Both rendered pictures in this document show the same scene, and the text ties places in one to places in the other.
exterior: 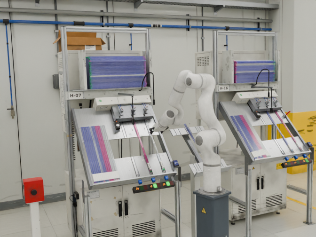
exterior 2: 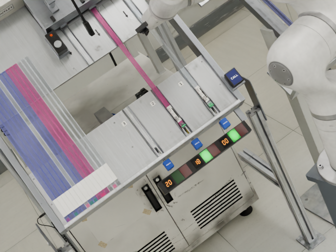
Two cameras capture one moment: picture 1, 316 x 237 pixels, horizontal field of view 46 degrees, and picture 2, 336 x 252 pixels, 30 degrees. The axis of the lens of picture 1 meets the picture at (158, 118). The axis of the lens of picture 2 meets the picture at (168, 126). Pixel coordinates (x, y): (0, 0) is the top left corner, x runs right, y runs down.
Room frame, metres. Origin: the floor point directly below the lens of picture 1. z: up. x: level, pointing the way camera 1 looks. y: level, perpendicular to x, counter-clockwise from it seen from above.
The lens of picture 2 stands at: (1.21, -0.24, 1.78)
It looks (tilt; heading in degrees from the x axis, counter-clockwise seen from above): 31 degrees down; 12
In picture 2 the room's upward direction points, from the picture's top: 29 degrees counter-clockwise
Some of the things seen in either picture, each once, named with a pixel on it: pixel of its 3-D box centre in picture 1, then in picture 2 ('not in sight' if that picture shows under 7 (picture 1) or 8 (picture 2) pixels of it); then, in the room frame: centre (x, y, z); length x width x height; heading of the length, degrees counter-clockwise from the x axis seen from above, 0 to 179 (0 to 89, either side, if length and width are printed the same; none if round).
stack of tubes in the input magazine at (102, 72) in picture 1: (116, 72); not in sight; (3.24, 0.34, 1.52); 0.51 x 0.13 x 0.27; 115
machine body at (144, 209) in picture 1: (111, 205); (133, 174); (3.32, 0.45, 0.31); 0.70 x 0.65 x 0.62; 115
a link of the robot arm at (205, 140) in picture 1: (208, 147); (311, 71); (2.43, -0.33, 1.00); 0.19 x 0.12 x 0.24; 129
